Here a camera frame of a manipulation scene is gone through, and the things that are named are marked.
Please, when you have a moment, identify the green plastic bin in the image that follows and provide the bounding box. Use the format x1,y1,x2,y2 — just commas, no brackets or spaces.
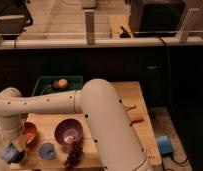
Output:
32,76,83,96

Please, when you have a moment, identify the blue box on floor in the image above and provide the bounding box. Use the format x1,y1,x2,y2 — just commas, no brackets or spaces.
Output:
156,136,174,155

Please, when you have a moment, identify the red bowl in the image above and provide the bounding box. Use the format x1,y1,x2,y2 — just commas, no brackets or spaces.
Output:
23,122,37,145

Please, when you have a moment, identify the orange carrot toy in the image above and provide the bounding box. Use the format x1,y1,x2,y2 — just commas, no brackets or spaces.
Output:
131,115,144,123

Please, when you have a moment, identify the blue metal cup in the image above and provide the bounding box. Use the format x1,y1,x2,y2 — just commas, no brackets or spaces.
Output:
0,144,25,164

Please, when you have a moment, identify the black monitor box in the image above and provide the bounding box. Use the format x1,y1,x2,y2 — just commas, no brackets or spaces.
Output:
128,0,186,37

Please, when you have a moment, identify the grey metal post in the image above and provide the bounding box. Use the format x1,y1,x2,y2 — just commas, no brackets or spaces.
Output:
85,9,95,45

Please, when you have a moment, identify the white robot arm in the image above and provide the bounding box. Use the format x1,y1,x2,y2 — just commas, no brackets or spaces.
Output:
0,79,153,171

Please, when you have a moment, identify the orange ball toy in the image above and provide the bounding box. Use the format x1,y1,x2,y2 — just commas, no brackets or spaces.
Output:
57,79,69,89

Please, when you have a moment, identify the purple bowl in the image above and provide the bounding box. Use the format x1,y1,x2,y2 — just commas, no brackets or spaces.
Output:
54,119,83,145

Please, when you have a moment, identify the dark grape bunch toy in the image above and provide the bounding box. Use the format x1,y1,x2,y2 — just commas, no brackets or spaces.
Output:
64,142,83,170

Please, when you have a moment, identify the wooden table board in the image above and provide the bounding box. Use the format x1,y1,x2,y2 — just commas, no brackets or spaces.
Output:
10,82,162,171

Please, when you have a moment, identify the small brown twig toy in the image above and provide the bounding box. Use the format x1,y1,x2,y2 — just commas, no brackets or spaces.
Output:
125,105,136,111

